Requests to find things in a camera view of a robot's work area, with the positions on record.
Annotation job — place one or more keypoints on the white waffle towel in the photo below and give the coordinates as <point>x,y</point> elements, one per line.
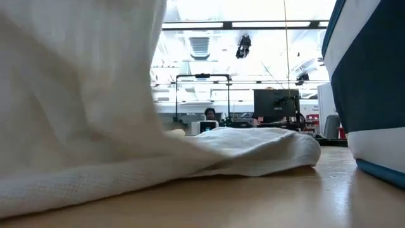
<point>79,111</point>

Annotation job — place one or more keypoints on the person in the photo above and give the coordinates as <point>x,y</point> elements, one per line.
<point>209,113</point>

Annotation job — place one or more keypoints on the white device with blue display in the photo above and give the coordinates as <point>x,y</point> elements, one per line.
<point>207,126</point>

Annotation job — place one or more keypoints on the black monitor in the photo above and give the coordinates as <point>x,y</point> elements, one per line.
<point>275,103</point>

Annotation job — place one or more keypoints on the grey chair backrest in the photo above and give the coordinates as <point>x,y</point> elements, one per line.
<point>331,126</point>

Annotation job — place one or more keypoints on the navy and white fabric basket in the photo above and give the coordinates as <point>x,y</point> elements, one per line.
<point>370,95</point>

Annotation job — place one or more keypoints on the black hanging camera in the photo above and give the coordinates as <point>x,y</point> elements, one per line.
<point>243,47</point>

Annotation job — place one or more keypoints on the black metal table frame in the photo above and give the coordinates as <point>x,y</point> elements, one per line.
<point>332,142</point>

